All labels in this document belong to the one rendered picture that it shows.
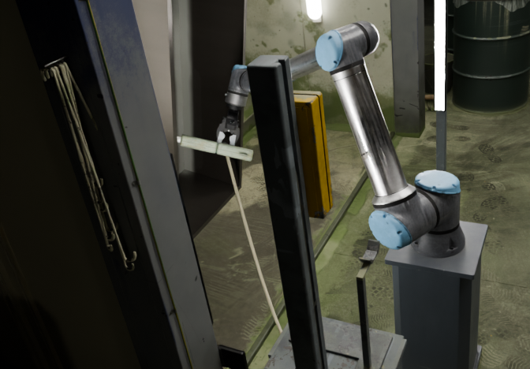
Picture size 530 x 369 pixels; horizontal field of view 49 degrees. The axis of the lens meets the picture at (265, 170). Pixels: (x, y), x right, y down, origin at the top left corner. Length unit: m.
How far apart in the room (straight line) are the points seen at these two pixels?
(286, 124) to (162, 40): 1.14
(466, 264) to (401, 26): 2.30
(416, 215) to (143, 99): 0.95
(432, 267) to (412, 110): 2.33
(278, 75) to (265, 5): 3.43
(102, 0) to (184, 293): 0.86
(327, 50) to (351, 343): 0.88
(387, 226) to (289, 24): 2.69
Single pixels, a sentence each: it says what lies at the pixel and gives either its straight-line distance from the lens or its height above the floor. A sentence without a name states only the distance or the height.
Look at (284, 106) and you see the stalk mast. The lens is 1.03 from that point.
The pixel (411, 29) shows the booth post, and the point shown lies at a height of 0.81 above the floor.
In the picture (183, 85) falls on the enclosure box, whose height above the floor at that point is 1.02.
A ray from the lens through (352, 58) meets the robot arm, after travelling 1.86.
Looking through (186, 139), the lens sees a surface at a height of 0.97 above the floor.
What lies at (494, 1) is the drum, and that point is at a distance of 4.44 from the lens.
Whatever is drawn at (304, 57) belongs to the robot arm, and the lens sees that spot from 2.24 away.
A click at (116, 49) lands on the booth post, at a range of 1.42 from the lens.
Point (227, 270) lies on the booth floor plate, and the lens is 3.16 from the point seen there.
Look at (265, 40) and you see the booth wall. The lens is 4.51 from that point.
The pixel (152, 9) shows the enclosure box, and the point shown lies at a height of 1.54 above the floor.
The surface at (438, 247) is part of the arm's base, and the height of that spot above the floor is 0.68.
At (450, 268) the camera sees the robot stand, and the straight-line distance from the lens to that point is 2.10.
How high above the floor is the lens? 1.95
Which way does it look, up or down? 28 degrees down
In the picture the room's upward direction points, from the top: 9 degrees counter-clockwise
